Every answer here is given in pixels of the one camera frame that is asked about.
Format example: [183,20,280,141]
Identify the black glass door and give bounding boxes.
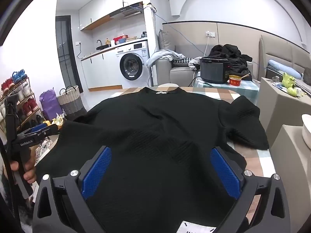
[55,15,84,94]

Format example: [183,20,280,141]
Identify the green toy figure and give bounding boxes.
[282,72,298,97]

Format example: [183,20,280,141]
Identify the brown blue checked blanket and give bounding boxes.
[85,87,279,226]

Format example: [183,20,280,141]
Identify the grey sofa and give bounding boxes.
[154,53,254,88]

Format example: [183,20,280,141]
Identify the person's left hand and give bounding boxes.
[10,153,37,184]

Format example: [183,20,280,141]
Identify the light grey garment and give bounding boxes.
[146,50,179,68]

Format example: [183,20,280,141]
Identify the yellow toy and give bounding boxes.
[45,116,65,127]

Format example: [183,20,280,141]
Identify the beige cabinet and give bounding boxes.
[256,77,311,136]

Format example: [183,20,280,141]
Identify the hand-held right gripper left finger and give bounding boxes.
[33,146,113,233]

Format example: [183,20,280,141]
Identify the teal checked tablecloth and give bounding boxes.
[194,78,260,98]

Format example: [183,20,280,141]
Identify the pile of black clothes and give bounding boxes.
[209,44,253,80]

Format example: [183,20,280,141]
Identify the grey cushion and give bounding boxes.
[158,29,176,52]

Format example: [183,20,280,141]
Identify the black knit sweater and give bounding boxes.
[35,87,270,233]

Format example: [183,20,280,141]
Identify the metal shoe rack with shoes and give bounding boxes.
[0,69,43,136]

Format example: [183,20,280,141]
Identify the woven laundry basket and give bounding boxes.
[57,85,86,120]

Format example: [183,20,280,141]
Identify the white wall cabinets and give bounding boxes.
[79,0,147,31]

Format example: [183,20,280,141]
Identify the black rice cooker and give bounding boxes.
[199,57,231,84]

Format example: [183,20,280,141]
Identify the purple bag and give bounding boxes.
[39,89,63,122]

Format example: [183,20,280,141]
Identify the beige chair back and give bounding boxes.
[270,124,311,224]

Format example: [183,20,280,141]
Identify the range hood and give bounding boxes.
[109,2,144,20]

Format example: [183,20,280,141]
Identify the houndstooth pillow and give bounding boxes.
[172,56,195,63]

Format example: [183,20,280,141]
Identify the white washing machine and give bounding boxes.
[115,41,150,88]

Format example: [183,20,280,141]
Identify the white base cabinets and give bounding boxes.
[81,51,123,91]

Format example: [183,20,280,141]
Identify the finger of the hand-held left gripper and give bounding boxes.
[21,123,62,138]

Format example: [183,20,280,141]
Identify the beige padded headboard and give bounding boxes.
[259,35,311,78]

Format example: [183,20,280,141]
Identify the white bowl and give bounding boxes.
[301,114,311,150]

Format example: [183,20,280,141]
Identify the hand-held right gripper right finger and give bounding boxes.
[209,147,291,233]

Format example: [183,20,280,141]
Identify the light blue pillow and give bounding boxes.
[268,59,302,79]

